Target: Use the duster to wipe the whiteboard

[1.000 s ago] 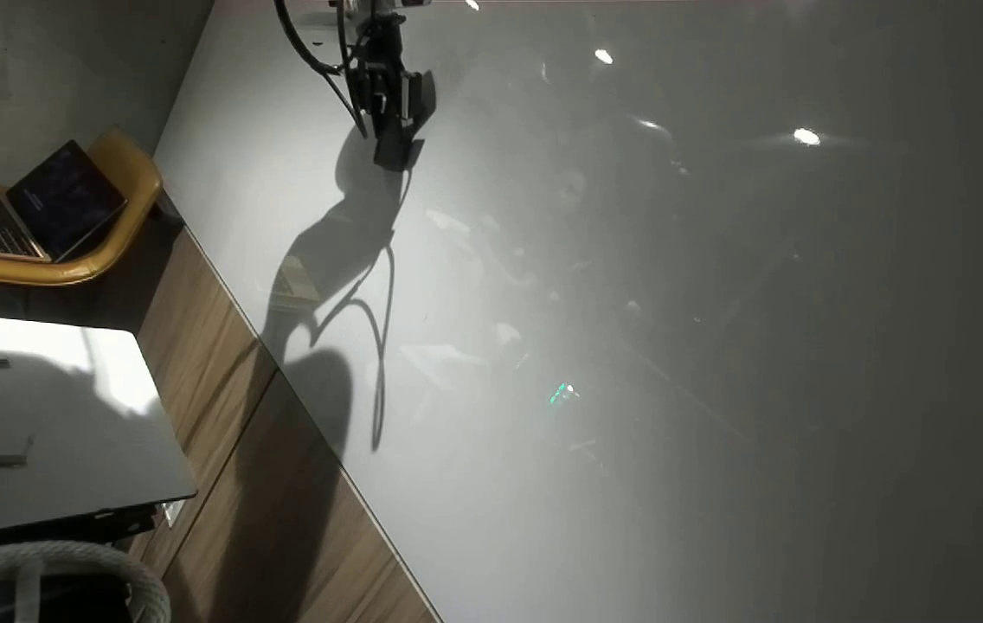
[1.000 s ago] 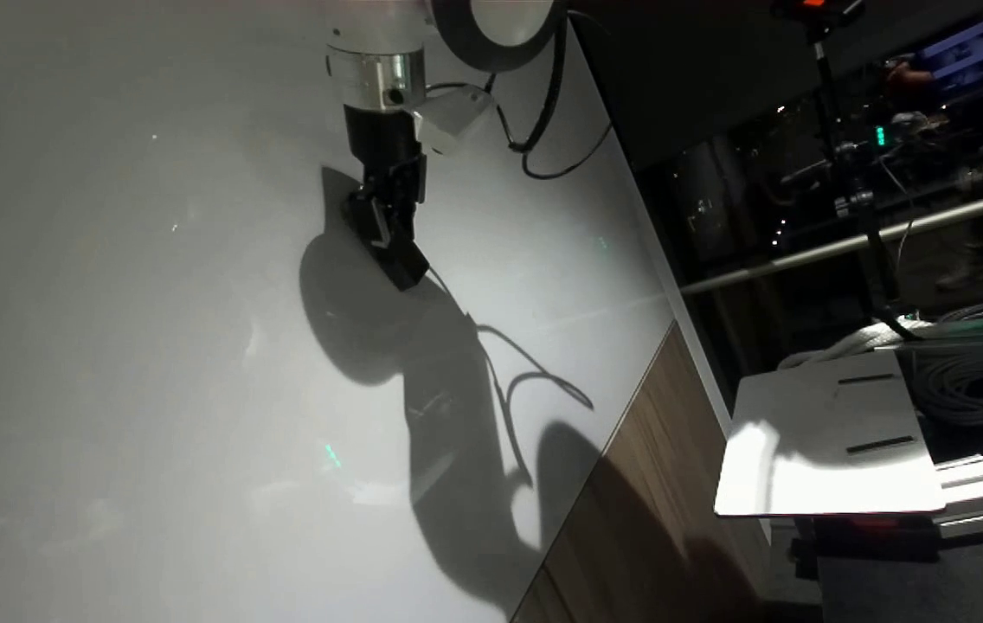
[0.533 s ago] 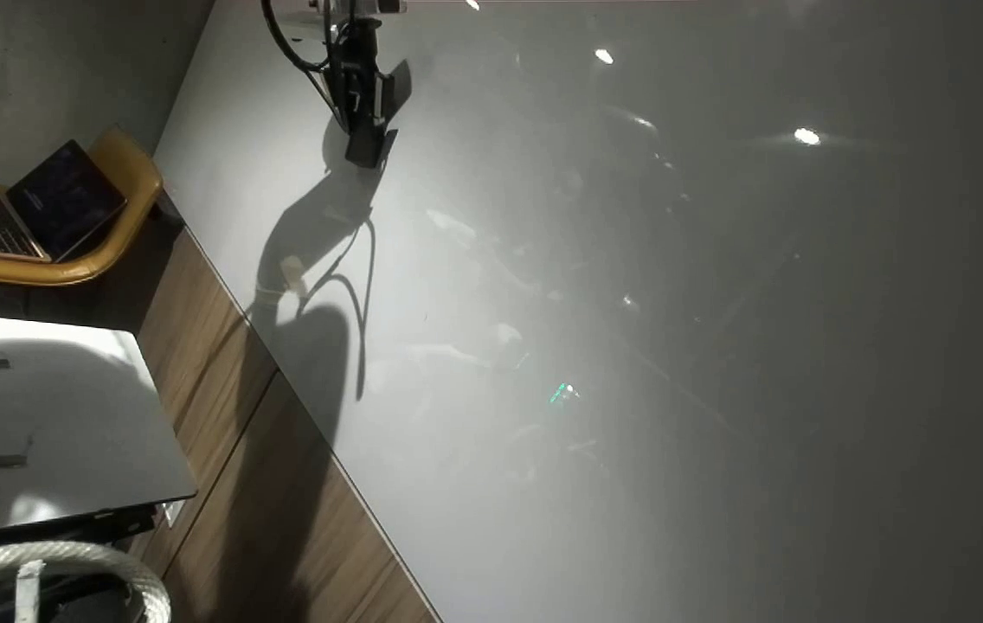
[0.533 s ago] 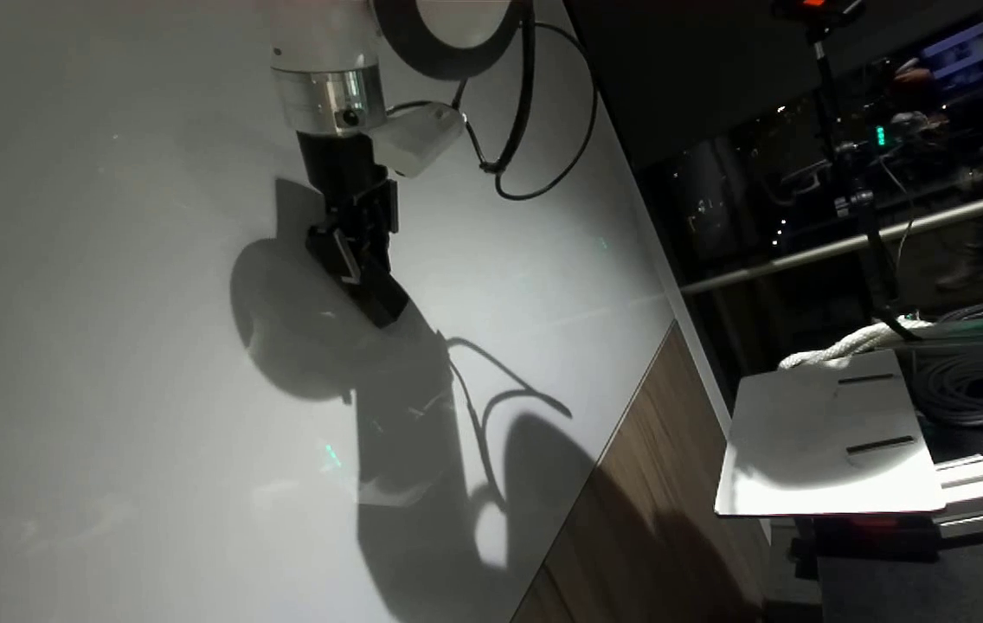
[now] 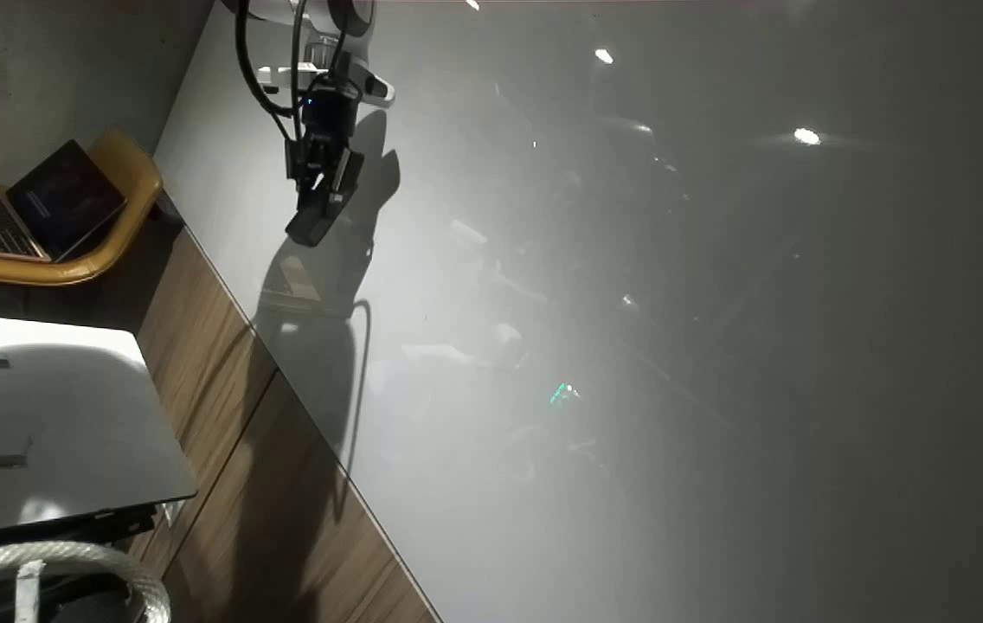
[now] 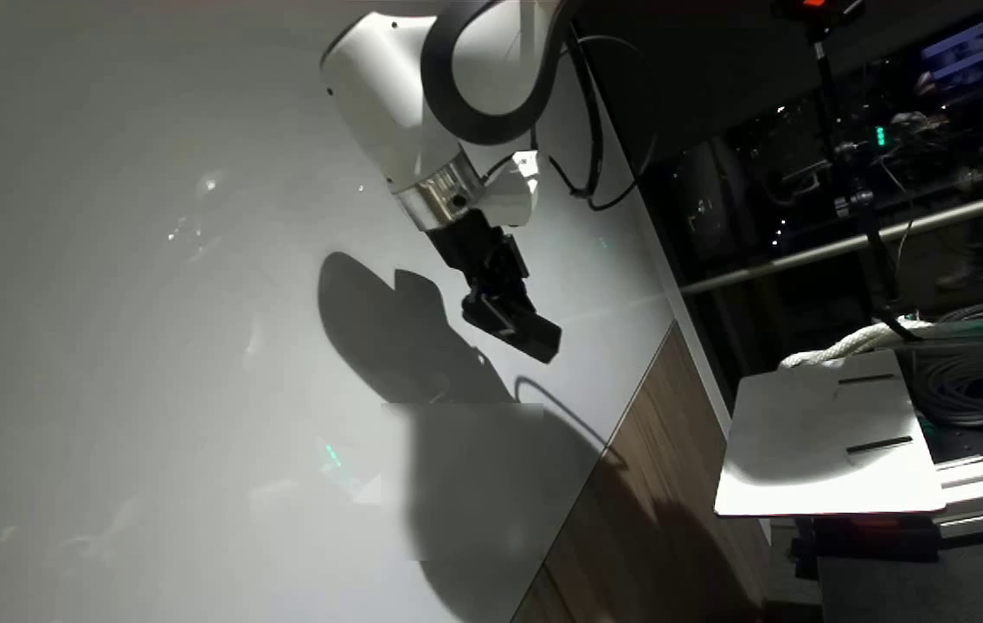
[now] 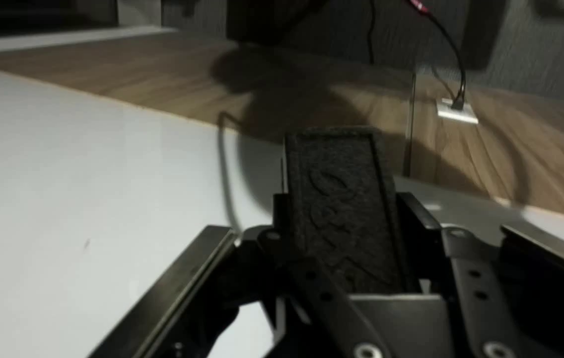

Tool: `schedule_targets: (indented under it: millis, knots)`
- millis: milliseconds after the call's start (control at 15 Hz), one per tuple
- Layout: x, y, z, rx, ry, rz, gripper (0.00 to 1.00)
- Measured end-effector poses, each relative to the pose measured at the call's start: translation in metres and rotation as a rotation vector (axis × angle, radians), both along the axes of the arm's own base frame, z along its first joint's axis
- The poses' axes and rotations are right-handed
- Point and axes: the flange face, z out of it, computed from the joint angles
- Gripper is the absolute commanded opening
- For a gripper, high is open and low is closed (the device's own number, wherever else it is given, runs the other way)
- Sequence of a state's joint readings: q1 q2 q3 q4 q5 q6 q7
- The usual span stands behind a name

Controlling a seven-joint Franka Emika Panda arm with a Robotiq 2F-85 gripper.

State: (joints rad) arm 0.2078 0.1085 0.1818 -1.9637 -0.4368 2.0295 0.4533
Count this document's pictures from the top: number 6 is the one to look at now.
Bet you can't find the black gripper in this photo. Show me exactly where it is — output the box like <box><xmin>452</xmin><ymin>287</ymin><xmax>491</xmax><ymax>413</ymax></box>
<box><xmin>424</xmin><ymin>208</ymin><xmax>535</xmax><ymax>328</ymax></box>

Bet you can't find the black felt whiteboard duster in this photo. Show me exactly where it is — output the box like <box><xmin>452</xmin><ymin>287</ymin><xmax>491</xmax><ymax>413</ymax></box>
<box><xmin>460</xmin><ymin>293</ymin><xmax>565</xmax><ymax>368</ymax></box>

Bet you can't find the large white whiteboard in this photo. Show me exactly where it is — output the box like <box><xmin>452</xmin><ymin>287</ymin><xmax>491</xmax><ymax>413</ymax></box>
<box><xmin>0</xmin><ymin>0</ymin><xmax>681</xmax><ymax>623</ymax></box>

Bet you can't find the grey metal railing bar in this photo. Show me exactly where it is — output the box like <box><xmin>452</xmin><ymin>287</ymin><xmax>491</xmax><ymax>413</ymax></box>
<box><xmin>677</xmin><ymin>179</ymin><xmax>983</xmax><ymax>299</ymax></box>

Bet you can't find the black tripod stand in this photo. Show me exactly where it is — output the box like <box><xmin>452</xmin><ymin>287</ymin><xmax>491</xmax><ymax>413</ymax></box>
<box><xmin>768</xmin><ymin>0</ymin><xmax>924</xmax><ymax>348</ymax></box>

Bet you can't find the white table at right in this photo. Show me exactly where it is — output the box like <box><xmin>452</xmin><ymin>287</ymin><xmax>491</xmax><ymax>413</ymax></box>
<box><xmin>710</xmin><ymin>349</ymin><xmax>949</xmax><ymax>524</ymax></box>

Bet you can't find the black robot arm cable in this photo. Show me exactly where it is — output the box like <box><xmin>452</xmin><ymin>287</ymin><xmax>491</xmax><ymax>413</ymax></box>
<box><xmin>533</xmin><ymin>33</ymin><xmax>658</xmax><ymax>217</ymax></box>

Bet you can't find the dark coiled cable bundle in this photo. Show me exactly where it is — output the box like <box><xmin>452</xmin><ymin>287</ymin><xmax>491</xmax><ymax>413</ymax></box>
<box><xmin>889</xmin><ymin>307</ymin><xmax>983</xmax><ymax>457</ymax></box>

